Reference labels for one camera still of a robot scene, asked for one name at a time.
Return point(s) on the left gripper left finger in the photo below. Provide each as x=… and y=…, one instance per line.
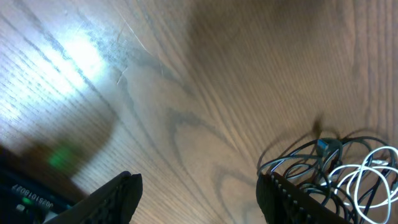
x=115, y=202

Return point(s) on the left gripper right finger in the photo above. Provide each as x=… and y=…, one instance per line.
x=282, y=202

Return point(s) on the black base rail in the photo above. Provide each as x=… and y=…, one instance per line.
x=36, y=189

